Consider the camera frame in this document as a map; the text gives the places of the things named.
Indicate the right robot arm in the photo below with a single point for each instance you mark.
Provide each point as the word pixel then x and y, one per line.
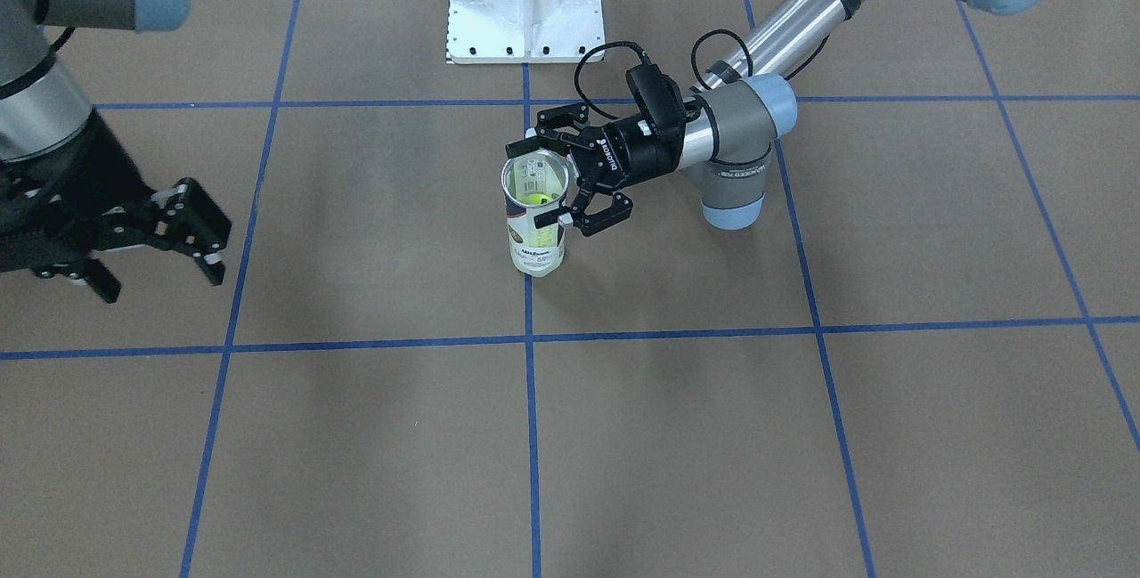
pixel 42 105

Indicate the yellow Wilson 3 tennis ball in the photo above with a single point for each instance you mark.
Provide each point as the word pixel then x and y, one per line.
pixel 536 200

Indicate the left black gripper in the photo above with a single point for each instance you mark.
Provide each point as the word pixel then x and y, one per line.
pixel 638 156

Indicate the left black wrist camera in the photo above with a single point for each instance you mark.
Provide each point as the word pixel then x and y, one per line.
pixel 658 98

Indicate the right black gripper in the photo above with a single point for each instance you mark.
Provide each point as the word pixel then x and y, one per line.
pixel 89 175

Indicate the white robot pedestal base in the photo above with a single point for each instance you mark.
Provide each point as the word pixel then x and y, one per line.
pixel 522 31

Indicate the Wilson tennis ball can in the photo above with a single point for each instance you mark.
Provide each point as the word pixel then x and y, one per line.
pixel 536 240

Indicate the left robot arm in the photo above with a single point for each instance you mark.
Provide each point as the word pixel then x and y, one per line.
pixel 720 132

